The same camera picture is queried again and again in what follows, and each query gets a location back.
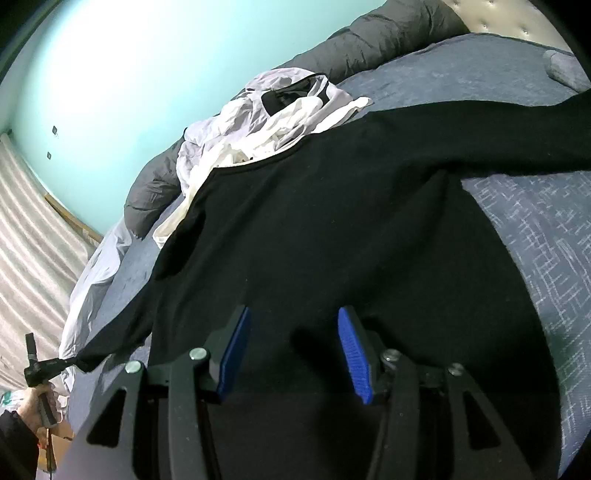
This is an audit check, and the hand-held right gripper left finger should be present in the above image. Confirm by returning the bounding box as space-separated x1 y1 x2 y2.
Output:
60 305 252 480

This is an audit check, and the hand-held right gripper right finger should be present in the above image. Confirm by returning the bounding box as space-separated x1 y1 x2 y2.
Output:
337 306 561 480

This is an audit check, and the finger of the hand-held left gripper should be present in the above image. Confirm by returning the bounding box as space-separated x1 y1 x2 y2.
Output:
50 355 81 376

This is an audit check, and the black sweater with white trim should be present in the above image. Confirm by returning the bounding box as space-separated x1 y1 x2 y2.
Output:
76 95 591 480

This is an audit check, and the person's left forearm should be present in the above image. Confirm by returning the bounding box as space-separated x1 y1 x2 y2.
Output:
0 410 41 480

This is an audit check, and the person's left hand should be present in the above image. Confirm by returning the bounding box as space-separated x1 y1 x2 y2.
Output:
19 385 64 435

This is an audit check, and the white plastic bag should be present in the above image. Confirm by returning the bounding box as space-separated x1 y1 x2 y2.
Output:
0 390 26 414

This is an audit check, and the striped beige curtain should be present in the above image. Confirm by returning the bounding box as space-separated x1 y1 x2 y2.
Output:
0 134 100 388

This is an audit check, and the lavender hooded garment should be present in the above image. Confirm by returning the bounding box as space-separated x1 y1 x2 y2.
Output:
178 67 356 195

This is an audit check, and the white shirt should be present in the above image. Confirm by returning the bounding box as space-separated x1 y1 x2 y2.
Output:
152 95 375 250

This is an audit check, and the small black garment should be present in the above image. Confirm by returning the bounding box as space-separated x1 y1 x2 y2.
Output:
261 76 326 114

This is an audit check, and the small grey pillow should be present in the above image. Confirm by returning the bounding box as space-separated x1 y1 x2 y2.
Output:
542 48 591 92

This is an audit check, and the cream tufted headboard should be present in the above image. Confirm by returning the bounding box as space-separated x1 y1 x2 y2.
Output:
443 0 571 51

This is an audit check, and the wooden frame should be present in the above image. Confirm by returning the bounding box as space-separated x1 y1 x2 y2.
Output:
44 193 105 243

